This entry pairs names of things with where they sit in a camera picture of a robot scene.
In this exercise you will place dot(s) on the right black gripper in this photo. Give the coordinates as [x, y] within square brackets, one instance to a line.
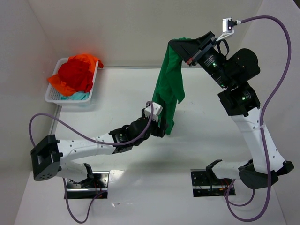
[199, 51]

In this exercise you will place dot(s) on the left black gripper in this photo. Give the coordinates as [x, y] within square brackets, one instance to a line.
[160, 126]

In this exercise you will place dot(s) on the green t shirt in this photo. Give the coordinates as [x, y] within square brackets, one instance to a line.
[169, 89]

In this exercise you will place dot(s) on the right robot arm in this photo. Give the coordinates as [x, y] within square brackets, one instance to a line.
[243, 106]

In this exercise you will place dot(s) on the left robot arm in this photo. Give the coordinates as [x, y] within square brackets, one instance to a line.
[52, 157]

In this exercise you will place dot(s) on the teal t shirt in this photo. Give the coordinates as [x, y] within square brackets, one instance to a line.
[76, 96]

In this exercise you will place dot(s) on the orange t shirt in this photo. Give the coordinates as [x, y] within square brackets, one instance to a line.
[61, 87]

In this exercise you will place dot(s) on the red t shirt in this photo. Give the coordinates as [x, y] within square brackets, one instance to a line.
[77, 74]

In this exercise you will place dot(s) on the white plastic basket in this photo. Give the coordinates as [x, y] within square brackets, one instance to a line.
[53, 96]

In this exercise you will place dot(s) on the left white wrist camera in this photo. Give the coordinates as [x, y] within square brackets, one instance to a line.
[153, 110]

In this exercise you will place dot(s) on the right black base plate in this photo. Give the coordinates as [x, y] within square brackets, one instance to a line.
[204, 187]

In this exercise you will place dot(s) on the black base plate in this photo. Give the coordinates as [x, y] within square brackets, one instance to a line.
[99, 186]
[204, 187]

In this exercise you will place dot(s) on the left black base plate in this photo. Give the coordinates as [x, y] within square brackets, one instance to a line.
[99, 186]

